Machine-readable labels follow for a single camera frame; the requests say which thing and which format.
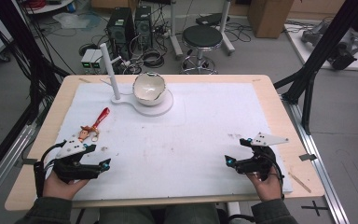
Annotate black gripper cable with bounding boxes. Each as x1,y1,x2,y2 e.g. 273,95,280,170
33,139,68,199
265,151,286,201

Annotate black round stool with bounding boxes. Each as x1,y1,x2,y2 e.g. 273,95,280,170
180,24,228,75

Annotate white board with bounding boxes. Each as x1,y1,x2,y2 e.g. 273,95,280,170
283,22,358,72

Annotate cowboy doll keychain red strap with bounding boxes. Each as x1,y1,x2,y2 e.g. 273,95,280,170
78,106,111,143

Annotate grey robot device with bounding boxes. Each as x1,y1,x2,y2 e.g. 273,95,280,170
300,21,358,71

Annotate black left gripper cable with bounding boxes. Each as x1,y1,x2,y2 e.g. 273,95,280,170
33,139,68,199

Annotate person's legs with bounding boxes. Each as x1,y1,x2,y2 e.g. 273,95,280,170
98,203,221,224

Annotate white stand with pole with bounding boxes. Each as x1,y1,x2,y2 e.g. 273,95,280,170
99,42,174,118

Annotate person's left hand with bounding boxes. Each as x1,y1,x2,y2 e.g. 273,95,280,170
42,170,90,201

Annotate person's right hand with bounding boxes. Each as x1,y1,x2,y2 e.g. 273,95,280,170
246,167,284,203

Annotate white power supply box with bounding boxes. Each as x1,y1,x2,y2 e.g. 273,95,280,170
80,49,96,71
90,49,105,71

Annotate light wooden table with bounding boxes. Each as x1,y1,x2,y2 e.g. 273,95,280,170
4,74,326,213

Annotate black metal frame with cables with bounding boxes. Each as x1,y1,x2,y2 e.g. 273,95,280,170
0,0,71,188

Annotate coiled black cables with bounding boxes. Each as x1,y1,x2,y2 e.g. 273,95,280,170
142,49,166,69

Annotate white foam mat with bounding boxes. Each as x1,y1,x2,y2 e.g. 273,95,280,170
45,81,294,202

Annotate white metal stand legs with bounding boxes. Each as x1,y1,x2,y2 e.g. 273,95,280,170
167,0,236,61

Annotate aluminium rail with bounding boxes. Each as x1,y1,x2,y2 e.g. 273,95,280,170
0,123,39,213
280,93,351,224

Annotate white eggshell-shaped bowl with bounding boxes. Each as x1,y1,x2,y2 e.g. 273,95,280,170
132,71,168,107

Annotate black computer tower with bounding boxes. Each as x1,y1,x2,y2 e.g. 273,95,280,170
133,5,154,51
105,7,136,61

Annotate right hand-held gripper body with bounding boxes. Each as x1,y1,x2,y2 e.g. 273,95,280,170
235,132,290,182

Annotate thin wooden stick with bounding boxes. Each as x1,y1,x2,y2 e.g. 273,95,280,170
287,171,312,194

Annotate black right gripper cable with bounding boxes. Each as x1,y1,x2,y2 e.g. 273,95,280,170
265,151,286,201

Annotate brown cardboard box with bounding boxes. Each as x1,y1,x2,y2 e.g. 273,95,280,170
246,0,295,39

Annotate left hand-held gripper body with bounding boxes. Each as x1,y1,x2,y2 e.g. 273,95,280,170
51,138,103,185

